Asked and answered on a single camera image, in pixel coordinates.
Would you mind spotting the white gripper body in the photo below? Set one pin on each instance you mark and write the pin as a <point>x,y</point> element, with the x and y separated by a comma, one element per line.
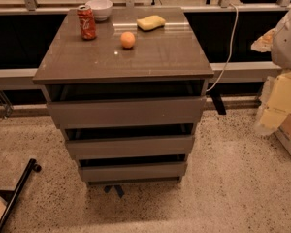
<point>287,46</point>

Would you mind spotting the grey bottom drawer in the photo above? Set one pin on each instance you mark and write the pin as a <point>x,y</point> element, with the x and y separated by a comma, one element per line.
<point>132,172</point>

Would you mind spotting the grey drawer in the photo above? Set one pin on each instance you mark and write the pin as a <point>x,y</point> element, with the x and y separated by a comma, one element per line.
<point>130,147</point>
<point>112,113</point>
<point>132,172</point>

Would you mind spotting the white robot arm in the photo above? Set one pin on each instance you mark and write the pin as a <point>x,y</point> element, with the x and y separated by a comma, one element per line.
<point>278,42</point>

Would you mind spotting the grey top drawer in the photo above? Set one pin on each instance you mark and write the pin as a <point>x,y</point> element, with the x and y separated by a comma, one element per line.
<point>112,113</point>

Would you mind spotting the grey middle drawer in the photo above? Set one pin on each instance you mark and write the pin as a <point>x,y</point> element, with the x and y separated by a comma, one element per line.
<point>130,147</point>

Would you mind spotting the grey drawer cabinet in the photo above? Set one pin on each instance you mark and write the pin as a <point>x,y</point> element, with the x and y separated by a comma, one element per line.
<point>166,62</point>

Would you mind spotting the yellow sponge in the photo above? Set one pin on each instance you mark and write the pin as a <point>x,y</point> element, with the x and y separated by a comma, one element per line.
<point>151,22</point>

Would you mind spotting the orange fruit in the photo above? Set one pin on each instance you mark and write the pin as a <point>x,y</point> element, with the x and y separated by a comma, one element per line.
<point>127,40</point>

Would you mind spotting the white bowl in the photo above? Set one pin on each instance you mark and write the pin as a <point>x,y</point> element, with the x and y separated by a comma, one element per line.
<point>101,9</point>

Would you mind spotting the red soda can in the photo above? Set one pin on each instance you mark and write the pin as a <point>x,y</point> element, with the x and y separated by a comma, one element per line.
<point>87,23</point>

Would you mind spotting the black metal leg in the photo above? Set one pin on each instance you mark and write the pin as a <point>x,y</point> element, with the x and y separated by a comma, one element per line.
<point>10,196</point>

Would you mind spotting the black bracket under rail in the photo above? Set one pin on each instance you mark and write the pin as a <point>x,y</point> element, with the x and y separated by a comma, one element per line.
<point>217,102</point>

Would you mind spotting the grey metal window rail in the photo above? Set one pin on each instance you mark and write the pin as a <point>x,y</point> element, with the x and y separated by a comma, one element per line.
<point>235,72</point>

